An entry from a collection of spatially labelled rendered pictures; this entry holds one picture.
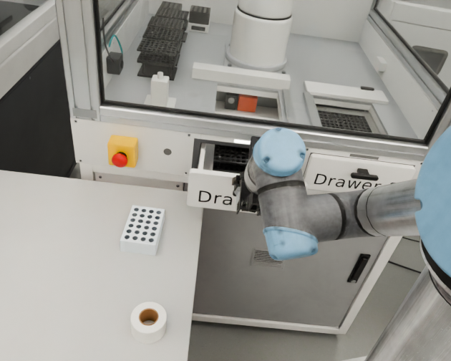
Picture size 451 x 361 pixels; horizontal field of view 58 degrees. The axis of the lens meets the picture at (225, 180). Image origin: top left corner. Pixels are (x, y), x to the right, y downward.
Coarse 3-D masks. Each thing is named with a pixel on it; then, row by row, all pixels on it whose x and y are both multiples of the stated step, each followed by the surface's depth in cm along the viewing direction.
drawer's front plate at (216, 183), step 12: (192, 168) 97; (192, 180) 98; (204, 180) 97; (216, 180) 97; (228, 180) 97; (192, 192) 100; (216, 192) 100; (228, 192) 99; (192, 204) 102; (204, 204) 102; (216, 204) 102
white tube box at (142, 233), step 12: (132, 216) 100; (144, 216) 102; (156, 216) 102; (132, 228) 97; (144, 228) 98; (156, 228) 99; (120, 240) 94; (132, 240) 94; (144, 240) 96; (156, 240) 95; (132, 252) 96; (144, 252) 96
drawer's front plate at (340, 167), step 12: (312, 156) 108; (324, 156) 108; (336, 156) 109; (312, 168) 110; (324, 168) 110; (336, 168) 110; (348, 168) 110; (372, 168) 109; (384, 168) 109; (396, 168) 109; (408, 168) 109; (312, 180) 113; (336, 180) 112; (348, 180) 112; (360, 180) 112; (372, 180) 112; (384, 180) 112; (396, 180) 112
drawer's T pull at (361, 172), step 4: (360, 168) 109; (360, 172) 108; (364, 172) 108; (368, 172) 108; (352, 176) 107; (356, 176) 107; (360, 176) 107; (364, 176) 107; (368, 176) 107; (372, 176) 107; (376, 176) 107; (376, 180) 108
